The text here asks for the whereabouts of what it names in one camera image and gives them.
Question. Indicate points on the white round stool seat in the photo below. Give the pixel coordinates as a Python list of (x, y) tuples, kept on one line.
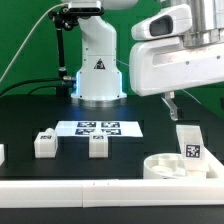
[(173, 166)]

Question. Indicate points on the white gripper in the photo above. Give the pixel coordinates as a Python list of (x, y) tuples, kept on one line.
[(164, 65)]

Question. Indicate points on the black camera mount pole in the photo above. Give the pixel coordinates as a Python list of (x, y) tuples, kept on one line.
[(63, 20)]

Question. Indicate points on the white L-shaped obstacle frame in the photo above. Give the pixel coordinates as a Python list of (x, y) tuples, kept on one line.
[(116, 193)]

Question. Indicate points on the white block at left edge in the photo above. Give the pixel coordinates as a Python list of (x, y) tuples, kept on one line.
[(2, 154)]

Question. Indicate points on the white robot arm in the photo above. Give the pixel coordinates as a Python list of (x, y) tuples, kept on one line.
[(198, 23)]

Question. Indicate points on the grey depth camera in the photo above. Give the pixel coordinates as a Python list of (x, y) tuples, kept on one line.
[(85, 7)]

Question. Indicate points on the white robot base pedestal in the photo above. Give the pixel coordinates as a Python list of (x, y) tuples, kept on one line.
[(98, 81)]

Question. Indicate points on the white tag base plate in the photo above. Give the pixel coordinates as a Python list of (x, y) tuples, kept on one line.
[(111, 128)]

